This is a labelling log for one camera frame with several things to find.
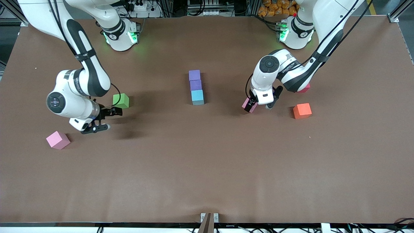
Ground pink foam block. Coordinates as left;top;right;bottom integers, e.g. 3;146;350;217
46;130;71;150
242;97;259;113

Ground green foam block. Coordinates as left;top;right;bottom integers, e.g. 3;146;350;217
113;93;130;109

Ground light blue foam block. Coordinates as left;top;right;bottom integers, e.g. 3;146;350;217
191;89;205;106

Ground orange foam block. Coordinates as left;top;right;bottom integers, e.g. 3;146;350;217
292;103;313;120

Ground brown paper table cover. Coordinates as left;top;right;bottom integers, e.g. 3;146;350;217
0;16;414;224

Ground orange snack bags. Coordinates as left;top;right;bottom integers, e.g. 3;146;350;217
258;0;300;17

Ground white power strip with plugs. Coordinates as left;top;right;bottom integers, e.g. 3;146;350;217
124;0;149;12

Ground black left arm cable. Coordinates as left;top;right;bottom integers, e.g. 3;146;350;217
245;0;373;99

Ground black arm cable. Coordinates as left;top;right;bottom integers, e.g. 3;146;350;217
47;0;122;109
245;0;373;99

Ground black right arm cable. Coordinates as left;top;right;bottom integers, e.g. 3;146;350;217
47;0;122;109

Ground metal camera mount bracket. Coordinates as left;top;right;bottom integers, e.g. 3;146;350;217
198;212;220;233

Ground aluminium frame post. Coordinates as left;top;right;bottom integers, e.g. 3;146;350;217
388;0;414;24
0;0;33;27

